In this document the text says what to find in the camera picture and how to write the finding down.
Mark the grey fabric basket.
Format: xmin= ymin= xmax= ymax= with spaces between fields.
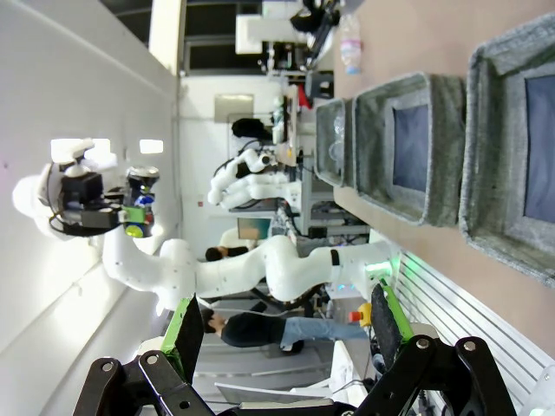
xmin=458 ymin=11 xmax=555 ymax=289
xmin=353 ymin=72 xmax=468 ymax=229
xmin=315 ymin=98 xmax=357 ymax=191

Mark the aluminium profile frame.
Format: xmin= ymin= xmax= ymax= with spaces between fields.
xmin=368 ymin=250 xmax=555 ymax=416

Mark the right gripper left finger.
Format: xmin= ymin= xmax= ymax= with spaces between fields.
xmin=75 ymin=296 xmax=218 ymax=416

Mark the crushed black soda can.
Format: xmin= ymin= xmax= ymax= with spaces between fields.
xmin=124 ymin=166 xmax=162 ymax=239

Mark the ceiling light panel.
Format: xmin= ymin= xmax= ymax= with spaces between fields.
xmin=138 ymin=138 xmax=167 ymax=154

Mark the red yellow emergency stop button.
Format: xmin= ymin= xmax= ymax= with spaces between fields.
xmin=348 ymin=302 xmax=375 ymax=327

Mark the plastic bottle pink label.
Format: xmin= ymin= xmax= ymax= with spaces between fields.
xmin=339 ymin=12 xmax=364 ymax=76

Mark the person in black top jeans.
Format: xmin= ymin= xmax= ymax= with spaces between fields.
xmin=199 ymin=308 xmax=369 ymax=353

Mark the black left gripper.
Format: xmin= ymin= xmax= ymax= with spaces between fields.
xmin=51 ymin=172 xmax=148 ymax=235

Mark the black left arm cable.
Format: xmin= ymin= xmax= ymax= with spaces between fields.
xmin=45 ymin=166 xmax=95 ymax=238

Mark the computer monitor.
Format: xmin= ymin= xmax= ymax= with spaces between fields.
xmin=237 ymin=217 xmax=273 ymax=242

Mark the seated person with black hair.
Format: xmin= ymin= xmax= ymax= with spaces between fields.
xmin=204 ymin=229 xmax=257 ymax=263

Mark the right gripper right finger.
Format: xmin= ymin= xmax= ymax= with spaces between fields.
xmin=359 ymin=279 xmax=517 ymax=416

